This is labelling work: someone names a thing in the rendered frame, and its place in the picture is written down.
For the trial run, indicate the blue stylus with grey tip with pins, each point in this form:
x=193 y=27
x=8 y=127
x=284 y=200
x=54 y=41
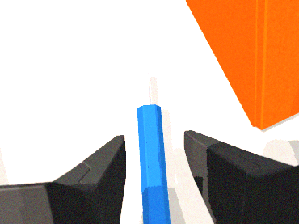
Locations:
x=154 y=191

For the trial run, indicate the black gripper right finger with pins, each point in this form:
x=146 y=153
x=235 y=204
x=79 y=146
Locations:
x=240 y=187

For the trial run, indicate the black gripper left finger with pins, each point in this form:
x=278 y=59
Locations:
x=90 y=193

